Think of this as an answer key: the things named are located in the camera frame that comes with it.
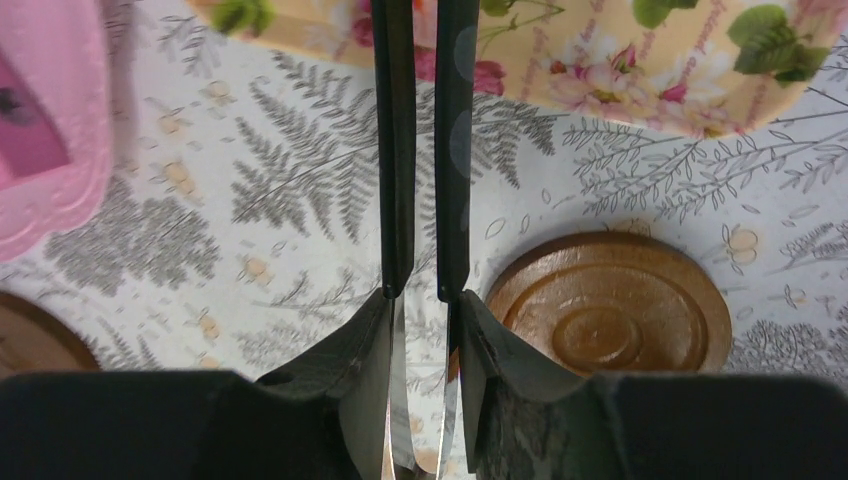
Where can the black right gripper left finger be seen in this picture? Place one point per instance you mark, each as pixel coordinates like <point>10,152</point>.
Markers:
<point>319,416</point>

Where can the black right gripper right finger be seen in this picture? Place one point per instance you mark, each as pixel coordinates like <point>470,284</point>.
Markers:
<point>526,417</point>

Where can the black metal tongs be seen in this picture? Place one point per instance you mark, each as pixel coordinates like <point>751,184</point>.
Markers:
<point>395,75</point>

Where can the floral rectangular serving tray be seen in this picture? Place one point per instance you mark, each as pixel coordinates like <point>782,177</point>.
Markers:
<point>704,69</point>

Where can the pink cake slice toy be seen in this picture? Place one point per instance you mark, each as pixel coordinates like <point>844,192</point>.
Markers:
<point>31,144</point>

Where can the brown saucer right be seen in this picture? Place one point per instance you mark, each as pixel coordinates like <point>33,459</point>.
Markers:
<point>604,301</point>

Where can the brown saucer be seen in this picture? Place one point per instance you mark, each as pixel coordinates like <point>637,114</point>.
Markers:
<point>604,301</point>
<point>33,340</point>

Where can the brown saucer left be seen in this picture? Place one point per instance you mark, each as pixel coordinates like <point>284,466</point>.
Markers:
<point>33,340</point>

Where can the pink three-tier cake stand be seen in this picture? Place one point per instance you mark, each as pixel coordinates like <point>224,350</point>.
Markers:
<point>60,48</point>

